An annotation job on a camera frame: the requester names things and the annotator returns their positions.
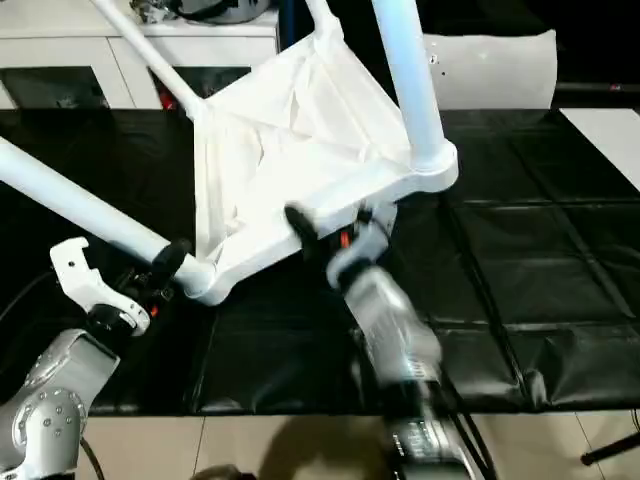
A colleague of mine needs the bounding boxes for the white plastic table top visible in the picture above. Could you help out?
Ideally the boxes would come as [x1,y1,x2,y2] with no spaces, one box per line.
[187,27,460,308]

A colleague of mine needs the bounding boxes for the black table mat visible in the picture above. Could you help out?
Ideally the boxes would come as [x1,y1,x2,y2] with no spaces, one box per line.
[0,106,640,417]

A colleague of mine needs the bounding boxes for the black cabinet with gold label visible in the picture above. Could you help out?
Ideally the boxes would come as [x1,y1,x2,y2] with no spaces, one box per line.
[277,0,436,101]

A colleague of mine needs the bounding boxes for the grey round bag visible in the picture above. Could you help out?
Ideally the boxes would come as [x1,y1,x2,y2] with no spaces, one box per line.
[174,0,275,25]

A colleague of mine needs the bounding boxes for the white sideboard cabinet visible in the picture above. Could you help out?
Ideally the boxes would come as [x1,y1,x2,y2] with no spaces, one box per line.
[0,13,282,110]

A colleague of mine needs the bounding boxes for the black bundle in plastic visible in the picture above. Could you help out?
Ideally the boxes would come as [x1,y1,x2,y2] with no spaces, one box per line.
[128,0,177,25]

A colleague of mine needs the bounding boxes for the white flat board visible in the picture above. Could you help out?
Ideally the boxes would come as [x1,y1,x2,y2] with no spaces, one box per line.
[557,106,640,195]

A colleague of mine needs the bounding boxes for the black stand leg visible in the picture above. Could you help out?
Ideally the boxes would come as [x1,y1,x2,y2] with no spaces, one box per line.
[581,431,640,467]

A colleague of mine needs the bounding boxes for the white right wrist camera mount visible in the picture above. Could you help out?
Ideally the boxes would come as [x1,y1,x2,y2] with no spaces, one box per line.
[324,196,399,289]

